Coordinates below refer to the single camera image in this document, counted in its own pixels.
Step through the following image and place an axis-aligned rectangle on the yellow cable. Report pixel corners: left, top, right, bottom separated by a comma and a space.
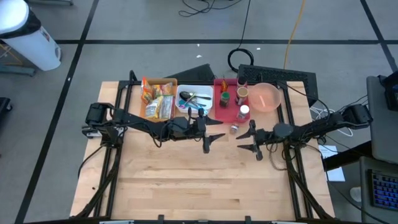
282, 0, 308, 71

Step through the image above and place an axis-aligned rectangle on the black flat panel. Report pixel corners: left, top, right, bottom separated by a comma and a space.
165, 63, 217, 83

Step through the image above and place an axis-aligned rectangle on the white trash can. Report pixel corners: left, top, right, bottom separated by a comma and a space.
0, 0, 62, 72

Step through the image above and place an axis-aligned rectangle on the purple iridescent spoon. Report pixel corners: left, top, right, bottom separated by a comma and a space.
180, 92, 197, 111

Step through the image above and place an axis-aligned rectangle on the computer mouse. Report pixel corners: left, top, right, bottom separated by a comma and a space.
349, 185, 363, 203

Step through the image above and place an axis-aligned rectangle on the white plastic bin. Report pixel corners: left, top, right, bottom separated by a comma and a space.
175, 83, 215, 114

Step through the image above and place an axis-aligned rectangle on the red plastic bin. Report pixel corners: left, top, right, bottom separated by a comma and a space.
213, 77, 251, 124

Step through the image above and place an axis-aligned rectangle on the grey desk top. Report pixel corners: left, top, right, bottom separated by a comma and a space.
366, 74, 398, 166

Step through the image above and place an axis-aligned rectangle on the black device on desk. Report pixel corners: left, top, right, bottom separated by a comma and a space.
377, 70, 398, 113

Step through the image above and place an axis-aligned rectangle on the black mesh computer case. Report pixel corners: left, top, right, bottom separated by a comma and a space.
236, 63, 320, 108

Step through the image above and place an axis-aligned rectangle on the orange plastic bin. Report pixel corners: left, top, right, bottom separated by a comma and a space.
139, 77, 178, 123

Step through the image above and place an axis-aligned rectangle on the green spice jar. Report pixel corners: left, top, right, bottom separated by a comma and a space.
219, 91, 231, 110

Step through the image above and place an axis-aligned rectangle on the dark desk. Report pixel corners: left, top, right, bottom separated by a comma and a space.
359, 154, 398, 224

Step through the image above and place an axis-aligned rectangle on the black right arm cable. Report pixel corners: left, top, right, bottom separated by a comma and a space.
267, 142, 289, 172

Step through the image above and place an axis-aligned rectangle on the black spoon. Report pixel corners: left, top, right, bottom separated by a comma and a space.
179, 90, 213, 103

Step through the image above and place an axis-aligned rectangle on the orange ramen packet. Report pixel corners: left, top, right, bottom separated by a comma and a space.
141, 77, 155, 105

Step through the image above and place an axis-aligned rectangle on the yellow red ramen packet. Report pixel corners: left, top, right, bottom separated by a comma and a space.
154, 83, 174, 97

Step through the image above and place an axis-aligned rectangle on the black desk leg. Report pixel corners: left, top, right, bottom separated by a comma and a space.
322, 140, 373, 172

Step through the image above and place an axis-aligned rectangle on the white label spice bottle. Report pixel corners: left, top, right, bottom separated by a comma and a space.
237, 105, 251, 121

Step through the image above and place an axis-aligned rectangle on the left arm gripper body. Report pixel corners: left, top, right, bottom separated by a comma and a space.
167, 116, 206, 141

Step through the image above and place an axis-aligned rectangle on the white paper sheet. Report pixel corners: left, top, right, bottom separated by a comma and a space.
318, 144, 346, 183

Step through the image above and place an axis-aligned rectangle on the black aluminium table frame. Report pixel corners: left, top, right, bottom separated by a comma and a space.
70, 70, 336, 224

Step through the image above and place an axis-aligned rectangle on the teal round lid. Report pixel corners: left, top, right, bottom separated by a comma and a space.
178, 98, 200, 112

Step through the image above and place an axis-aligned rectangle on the dark chair base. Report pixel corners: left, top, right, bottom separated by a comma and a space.
0, 96, 14, 114

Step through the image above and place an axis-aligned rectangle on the translucent pink bowl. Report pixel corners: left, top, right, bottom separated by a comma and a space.
248, 82, 282, 113

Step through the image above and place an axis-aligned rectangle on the green pink ramen packet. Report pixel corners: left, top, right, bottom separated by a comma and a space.
160, 95, 175, 120

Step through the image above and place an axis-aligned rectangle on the black computer keyboard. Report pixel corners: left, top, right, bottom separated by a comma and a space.
368, 169, 398, 213

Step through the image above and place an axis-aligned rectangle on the tangled black floor cable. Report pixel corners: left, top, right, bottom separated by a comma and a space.
178, 0, 244, 18

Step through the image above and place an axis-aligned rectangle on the white cable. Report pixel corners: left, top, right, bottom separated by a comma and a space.
310, 105, 355, 138

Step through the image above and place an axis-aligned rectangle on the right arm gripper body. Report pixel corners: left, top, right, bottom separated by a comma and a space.
254, 128, 275, 147

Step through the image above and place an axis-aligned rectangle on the black floor cable with loop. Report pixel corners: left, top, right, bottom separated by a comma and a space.
227, 0, 255, 74

